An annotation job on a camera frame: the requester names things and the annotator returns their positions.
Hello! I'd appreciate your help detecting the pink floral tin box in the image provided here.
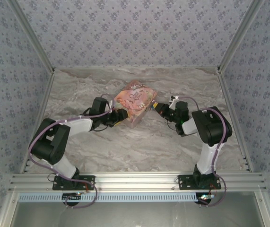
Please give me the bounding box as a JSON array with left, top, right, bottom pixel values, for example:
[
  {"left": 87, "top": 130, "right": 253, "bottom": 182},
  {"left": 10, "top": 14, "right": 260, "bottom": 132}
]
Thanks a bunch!
[{"left": 113, "top": 79, "right": 158, "bottom": 129}]

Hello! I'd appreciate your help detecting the small black electronics board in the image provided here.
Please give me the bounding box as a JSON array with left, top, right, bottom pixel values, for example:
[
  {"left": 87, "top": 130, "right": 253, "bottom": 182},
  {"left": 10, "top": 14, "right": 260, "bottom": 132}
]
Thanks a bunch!
[
  {"left": 62, "top": 192, "right": 82, "bottom": 204},
  {"left": 197, "top": 192, "right": 215, "bottom": 204}
]

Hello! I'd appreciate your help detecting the grey metal shelf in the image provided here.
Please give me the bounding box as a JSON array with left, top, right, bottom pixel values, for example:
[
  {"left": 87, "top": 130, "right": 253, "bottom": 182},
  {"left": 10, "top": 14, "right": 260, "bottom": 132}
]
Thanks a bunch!
[{"left": 0, "top": 201, "right": 270, "bottom": 227}]

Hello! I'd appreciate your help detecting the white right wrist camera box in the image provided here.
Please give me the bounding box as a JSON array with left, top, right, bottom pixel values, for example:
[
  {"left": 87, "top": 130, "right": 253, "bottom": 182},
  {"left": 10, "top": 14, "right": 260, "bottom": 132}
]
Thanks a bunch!
[{"left": 169, "top": 95, "right": 180, "bottom": 110}]

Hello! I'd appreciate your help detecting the purple cable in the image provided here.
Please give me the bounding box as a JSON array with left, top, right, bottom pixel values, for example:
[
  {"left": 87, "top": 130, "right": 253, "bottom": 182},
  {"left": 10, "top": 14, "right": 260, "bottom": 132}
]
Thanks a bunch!
[
  {"left": 177, "top": 96, "right": 228, "bottom": 208},
  {"left": 27, "top": 94, "right": 116, "bottom": 209}
]

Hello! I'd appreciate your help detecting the long aluminium mounting rail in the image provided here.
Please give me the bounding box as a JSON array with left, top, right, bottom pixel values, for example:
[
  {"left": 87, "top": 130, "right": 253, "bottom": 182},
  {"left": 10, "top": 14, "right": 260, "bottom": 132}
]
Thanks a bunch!
[{"left": 8, "top": 172, "right": 267, "bottom": 191}]

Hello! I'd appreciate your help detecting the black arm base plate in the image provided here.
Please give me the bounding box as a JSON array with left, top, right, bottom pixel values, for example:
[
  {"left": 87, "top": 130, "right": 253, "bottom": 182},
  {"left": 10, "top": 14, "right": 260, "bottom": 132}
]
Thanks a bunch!
[
  {"left": 52, "top": 175, "right": 96, "bottom": 191},
  {"left": 177, "top": 174, "right": 222, "bottom": 191}
]

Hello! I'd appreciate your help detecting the pale slotted cable duct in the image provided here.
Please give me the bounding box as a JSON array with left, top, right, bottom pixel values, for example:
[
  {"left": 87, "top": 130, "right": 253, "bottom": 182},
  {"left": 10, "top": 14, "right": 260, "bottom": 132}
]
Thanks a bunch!
[{"left": 18, "top": 192, "right": 217, "bottom": 203}]

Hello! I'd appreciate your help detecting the aluminium frame post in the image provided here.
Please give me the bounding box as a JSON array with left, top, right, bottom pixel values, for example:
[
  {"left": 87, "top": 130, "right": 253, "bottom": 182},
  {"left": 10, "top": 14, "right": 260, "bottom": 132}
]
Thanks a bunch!
[
  {"left": 217, "top": 0, "right": 266, "bottom": 73},
  {"left": 7, "top": 0, "right": 55, "bottom": 73}
]

